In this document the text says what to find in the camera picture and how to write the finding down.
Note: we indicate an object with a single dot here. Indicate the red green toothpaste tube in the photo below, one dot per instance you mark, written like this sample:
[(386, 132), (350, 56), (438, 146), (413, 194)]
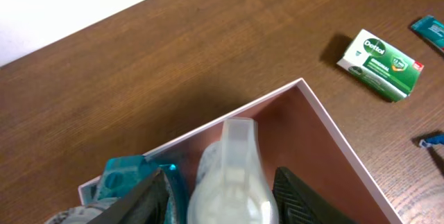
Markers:
[(430, 29)]

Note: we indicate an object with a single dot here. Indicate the clear spray bottle purple liquid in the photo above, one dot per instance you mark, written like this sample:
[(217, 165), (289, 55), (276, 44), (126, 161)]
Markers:
[(231, 186)]

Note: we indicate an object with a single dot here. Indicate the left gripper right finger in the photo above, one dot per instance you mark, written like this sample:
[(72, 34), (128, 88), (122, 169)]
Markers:
[(298, 203)]

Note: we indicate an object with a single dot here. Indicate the green soap box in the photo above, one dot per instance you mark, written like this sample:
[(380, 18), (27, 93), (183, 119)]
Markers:
[(381, 66)]

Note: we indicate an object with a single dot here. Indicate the teal mouthwash bottle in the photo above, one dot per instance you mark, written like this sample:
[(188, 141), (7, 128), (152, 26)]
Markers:
[(120, 176)]

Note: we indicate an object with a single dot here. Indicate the white box pink interior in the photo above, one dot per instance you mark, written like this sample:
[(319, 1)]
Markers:
[(295, 131)]

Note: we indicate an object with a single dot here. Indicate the blue disposable razor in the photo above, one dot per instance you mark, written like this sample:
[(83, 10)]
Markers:
[(431, 141)]

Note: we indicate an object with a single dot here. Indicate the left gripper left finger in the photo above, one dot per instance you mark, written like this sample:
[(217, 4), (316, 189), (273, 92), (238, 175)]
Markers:
[(144, 204)]

